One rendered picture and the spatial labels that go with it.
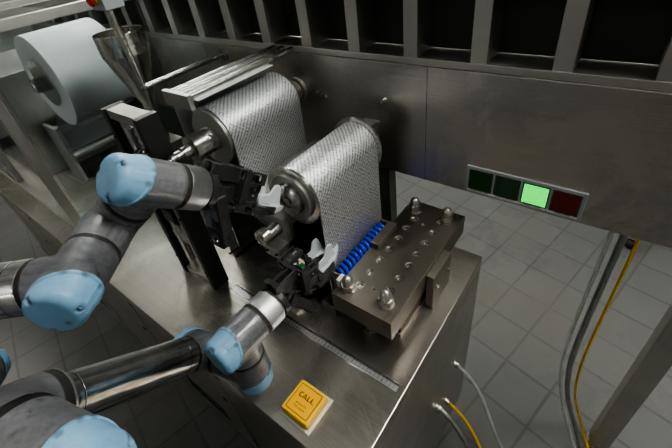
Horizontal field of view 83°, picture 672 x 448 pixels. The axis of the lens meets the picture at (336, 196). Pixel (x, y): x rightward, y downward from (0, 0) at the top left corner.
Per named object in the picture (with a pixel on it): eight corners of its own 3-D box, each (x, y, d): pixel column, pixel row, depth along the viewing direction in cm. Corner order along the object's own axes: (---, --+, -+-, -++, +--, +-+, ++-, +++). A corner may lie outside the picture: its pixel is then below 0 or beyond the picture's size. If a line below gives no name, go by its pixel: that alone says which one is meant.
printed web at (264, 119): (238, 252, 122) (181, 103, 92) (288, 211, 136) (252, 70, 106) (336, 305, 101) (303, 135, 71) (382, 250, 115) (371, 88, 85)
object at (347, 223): (330, 273, 95) (319, 216, 84) (380, 219, 109) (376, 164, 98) (332, 274, 95) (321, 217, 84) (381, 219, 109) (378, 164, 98)
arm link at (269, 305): (276, 337, 76) (248, 319, 81) (291, 321, 79) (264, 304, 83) (267, 314, 72) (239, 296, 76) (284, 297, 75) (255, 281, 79)
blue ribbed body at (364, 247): (333, 277, 95) (331, 268, 93) (378, 227, 108) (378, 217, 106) (344, 283, 93) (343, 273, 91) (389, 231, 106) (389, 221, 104)
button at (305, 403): (283, 411, 82) (280, 405, 80) (304, 383, 86) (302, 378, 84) (308, 431, 78) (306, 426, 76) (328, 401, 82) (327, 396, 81)
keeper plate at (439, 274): (425, 304, 97) (426, 275, 91) (442, 278, 103) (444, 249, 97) (434, 308, 96) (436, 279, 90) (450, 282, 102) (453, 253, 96)
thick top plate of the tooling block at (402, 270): (334, 308, 92) (330, 292, 89) (412, 214, 116) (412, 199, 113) (391, 340, 84) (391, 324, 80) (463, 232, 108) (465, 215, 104)
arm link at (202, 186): (186, 215, 60) (157, 200, 64) (209, 216, 64) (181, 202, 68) (198, 169, 60) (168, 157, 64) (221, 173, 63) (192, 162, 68)
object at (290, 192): (305, 212, 80) (287, 218, 86) (311, 207, 81) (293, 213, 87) (284, 183, 79) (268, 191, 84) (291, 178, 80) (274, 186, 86)
